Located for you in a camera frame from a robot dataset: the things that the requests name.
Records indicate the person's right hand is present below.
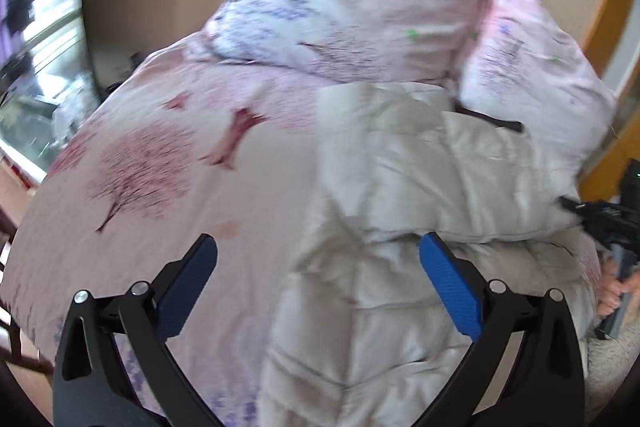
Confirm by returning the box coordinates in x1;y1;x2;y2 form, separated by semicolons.
597;257;640;319

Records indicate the glass window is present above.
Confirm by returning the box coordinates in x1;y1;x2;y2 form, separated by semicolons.
0;0;98;168

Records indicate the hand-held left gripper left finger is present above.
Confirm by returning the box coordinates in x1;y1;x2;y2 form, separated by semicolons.
52;233;226;427

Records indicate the grey fuzzy cloth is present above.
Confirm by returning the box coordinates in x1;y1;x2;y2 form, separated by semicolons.
582;332;640;427

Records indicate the wooden door frame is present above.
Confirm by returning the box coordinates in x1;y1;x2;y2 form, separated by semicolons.
580;0;640;80

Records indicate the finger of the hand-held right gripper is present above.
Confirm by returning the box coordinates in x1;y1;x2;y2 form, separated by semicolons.
559;195;603;224

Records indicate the pink tree print bedsheet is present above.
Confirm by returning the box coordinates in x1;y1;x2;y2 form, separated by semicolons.
0;42;331;427

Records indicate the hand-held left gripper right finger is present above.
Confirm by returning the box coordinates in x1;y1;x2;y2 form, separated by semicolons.
412;232;586;427

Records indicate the white puffer jacket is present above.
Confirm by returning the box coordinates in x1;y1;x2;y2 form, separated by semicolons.
260;82;603;427

